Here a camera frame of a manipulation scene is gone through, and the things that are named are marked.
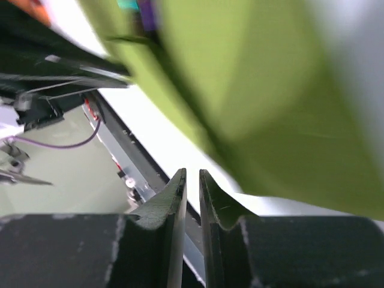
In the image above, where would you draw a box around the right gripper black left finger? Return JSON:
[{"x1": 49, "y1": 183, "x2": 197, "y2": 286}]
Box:
[{"x1": 1, "y1": 169, "x2": 187, "y2": 287}]

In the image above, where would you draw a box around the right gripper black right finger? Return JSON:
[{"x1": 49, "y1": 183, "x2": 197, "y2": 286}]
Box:
[{"x1": 199, "y1": 170, "x2": 383, "y2": 287}]

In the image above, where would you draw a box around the green paper napkin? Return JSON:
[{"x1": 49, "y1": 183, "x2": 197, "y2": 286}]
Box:
[{"x1": 80, "y1": 1, "x2": 383, "y2": 220}]

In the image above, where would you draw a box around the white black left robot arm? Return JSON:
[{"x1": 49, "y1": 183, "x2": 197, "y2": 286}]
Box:
[{"x1": 1, "y1": 1, "x2": 129, "y2": 130}]

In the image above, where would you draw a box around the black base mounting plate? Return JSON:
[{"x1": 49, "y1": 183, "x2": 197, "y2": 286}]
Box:
[{"x1": 85, "y1": 91, "x2": 206, "y2": 287}]

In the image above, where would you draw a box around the orange plastic basket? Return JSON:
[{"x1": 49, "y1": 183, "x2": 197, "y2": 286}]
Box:
[{"x1": 8, "y1": 0, "x2": 51, "y2": 26}]

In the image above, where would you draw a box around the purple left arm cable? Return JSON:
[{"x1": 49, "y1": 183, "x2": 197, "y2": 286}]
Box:
[{"x1": 5, "y1": 115, "x2": 103, "y2": 150}]

